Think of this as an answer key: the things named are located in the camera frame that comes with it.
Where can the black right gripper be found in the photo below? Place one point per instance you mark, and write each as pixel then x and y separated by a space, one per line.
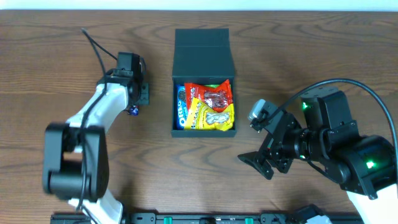
pixel 278 144

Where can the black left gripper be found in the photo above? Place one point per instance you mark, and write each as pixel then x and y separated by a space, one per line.
pixel 143 94

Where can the Dairy Milk chocolate bar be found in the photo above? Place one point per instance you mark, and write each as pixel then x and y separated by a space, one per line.
pixel 133 110

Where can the blue Oreo cookie pack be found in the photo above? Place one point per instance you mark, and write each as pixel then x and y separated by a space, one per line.
pixel 182 111

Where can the yellow Hacks candy bag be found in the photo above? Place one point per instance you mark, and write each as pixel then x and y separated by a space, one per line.
pixel 202 117

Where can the red Hacks candy bag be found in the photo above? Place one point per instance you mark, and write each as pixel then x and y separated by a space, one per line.
pixel 218 98

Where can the Haribo worms candy bag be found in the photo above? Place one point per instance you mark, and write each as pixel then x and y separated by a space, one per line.
pixel 212 86

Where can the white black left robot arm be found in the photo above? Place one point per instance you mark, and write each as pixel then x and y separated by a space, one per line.
pixel 76 164

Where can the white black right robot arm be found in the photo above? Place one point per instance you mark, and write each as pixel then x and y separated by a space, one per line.
pixel 363 166

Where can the dark green gift box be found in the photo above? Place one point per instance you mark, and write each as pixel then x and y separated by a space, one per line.
pixel 201 56

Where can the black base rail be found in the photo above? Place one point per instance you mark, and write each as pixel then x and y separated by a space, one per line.
pixel 151 218

